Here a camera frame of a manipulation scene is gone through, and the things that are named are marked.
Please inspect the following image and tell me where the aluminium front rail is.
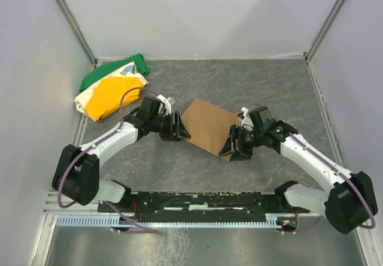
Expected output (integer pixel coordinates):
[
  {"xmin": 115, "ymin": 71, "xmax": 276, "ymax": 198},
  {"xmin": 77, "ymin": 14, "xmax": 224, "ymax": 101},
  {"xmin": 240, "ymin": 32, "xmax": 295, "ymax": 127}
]
[{"xmin": 43, "ymin": 190, "xmax": 372, "ymax": 216}]

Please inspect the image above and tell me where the metal front shelf sheet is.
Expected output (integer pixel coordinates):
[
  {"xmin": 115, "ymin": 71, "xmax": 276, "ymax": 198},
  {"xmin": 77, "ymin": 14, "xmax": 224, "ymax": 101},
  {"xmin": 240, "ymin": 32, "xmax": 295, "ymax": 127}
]
[{"xmin": 46, "ymin": 222, "xmax": 366, "ymax": 265}]

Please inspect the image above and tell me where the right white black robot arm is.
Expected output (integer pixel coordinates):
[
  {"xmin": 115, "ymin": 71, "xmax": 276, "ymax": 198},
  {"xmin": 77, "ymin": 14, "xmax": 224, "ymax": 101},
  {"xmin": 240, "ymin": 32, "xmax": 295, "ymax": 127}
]
[{"xmin": 219, "ymin": 106, "xmax": 378, "ymax": 234}]

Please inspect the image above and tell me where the white patterned cloth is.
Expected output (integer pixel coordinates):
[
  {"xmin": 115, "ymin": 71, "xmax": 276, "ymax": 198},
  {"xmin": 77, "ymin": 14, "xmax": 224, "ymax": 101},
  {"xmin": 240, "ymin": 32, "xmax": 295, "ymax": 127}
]
[{"xmin": 74, "ymin": 62, "xmax": 148, "ymax": 117}]

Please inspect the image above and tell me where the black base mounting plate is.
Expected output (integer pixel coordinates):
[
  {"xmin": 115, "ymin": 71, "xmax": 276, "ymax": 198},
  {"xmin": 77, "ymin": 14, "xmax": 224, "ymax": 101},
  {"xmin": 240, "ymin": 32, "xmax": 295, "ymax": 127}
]
[{"xmin": 114, "ymin": 191, "xmax": 309, "ymax": 223}]

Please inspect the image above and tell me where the yellow cloth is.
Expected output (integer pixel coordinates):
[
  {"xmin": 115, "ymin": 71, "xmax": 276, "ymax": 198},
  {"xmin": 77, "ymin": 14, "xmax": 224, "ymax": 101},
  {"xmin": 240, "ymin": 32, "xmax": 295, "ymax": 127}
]
[{"xmin": 86, "ymin": 77, "xmax": 145, "ymax": 121}]

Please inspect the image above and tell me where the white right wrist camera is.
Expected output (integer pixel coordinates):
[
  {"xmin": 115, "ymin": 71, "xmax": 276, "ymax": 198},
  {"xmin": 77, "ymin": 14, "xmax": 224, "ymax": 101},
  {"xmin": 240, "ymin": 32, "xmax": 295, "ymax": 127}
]
[{"xmin": 238, "ymin": 107, "xmax": 254, "ymax": 131}]

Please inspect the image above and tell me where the brown cardboard box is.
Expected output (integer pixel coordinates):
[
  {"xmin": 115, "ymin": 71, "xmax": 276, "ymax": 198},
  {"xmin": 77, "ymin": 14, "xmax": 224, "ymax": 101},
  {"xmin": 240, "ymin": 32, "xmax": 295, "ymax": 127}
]
[{"xmin": 181, "ymin": 98, "xmax": 241, "ymax": 156}]

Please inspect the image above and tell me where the aluminium corner post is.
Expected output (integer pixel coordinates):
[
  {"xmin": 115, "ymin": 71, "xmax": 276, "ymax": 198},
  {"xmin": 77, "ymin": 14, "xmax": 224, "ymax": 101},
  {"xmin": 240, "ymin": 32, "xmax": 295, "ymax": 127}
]
[
  {"xmin": 54, "ymin": 0, "xmax": 97, "ymax": 67},
  {"xmin": 305, "ymin": 0, "xmax": 347, "ymax": 63}
]

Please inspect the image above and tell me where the right aluminium corner post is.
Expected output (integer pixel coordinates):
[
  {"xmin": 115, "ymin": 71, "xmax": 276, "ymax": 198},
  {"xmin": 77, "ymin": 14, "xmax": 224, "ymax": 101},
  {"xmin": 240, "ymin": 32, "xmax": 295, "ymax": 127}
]
[{"xmin": 305, "ymin": 0, "xmax": 347, "ymax": 63}]

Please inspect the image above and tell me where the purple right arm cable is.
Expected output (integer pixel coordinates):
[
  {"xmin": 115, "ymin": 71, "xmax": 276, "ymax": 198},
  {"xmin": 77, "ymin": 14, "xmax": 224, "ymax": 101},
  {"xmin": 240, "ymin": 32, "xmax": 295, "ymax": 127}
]
[{"xmin": 247, "ymin": 103, "xmax": 376, "ymax": 235}]

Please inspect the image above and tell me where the light blue cable duct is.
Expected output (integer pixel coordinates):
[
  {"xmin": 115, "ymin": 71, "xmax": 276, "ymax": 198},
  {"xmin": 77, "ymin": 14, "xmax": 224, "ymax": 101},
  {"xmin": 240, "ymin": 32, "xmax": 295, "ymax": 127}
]
[{"xmin": 56, "ymin": 214, "xmax": 281, "ymax": 229}]

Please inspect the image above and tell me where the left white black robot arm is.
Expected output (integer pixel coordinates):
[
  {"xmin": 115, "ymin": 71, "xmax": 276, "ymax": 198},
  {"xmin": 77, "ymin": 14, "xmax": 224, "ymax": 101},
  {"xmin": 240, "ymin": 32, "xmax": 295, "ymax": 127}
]
[{"xmin": 52, "ymin": 95, "xmax": 191, "ymax": 205}]

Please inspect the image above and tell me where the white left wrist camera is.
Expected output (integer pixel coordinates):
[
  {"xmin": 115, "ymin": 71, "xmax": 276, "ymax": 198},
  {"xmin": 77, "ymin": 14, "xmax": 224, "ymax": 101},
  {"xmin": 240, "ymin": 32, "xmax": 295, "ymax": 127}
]
[{"xmin": 156, "ymin": 95, "xmax": 175, "ymax": 116}]

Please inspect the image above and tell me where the left aluminium corner post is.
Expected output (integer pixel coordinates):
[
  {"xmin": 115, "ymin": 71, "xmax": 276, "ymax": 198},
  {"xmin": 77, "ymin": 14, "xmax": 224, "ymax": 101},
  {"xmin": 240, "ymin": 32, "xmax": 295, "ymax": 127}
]
[{"xmin": 54, "ymin": 0, "xmax": 97, "ymax": 67}]

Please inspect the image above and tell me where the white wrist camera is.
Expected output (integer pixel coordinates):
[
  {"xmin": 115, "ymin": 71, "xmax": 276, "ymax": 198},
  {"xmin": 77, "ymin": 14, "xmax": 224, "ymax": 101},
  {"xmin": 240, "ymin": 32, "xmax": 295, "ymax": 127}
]
[
  {"xmin": 156, "ymin": 95, "xmax": 175, "ymax": 116},
  {"xmin": 238, "ymin": 107, "xmax": 254, "ymax": 131}
]

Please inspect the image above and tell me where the green cloth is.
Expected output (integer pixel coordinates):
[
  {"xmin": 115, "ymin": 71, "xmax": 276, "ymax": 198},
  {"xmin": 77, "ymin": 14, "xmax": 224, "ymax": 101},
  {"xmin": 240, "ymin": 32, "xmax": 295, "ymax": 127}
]
[{"xmin": 79, "ymin": 53, "xmax": 151, "ymax": 93}]

